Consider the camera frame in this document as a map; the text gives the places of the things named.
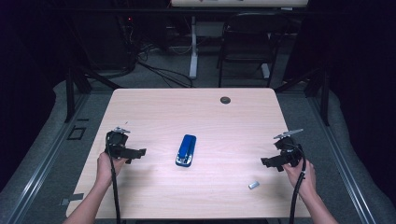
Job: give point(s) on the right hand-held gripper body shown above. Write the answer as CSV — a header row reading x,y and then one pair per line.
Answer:
x,y
288,149

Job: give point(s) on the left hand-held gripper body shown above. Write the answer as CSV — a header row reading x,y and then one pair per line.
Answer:
x,y
115,141

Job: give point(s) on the silver staple strip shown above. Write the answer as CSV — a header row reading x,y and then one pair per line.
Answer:
x,y
253,185

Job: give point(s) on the blue stapler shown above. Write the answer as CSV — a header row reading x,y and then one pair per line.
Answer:
x,y
186,150

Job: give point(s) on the person's left hand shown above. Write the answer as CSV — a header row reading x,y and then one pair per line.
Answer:
x,y
106,168

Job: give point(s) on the person's right hand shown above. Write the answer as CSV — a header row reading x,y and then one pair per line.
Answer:
x,y
303,180

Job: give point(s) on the black metal stand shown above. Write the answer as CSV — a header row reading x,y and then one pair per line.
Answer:
x,y
324,99
70,93

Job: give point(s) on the grey tape strip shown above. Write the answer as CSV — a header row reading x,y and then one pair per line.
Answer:
x,y
73,198

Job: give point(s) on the dark round table grommet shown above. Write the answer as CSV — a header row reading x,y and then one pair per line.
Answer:
x,y
225,100

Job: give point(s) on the white desk foot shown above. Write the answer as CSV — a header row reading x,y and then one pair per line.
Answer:
x,y
265,71

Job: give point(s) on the dark equipment cabinet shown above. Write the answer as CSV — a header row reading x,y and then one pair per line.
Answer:
x,y
102,40

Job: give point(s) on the white desk leg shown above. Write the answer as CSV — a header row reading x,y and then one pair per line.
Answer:
x,y
193,53

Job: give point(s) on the black folding chair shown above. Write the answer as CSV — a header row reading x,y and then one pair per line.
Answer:
x,y
249,34

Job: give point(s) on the light wooden desk top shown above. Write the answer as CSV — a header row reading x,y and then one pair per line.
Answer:
x,y
239,3

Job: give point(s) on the aluminium floor rail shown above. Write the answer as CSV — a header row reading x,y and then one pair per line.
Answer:
x,y
345,168
40,174

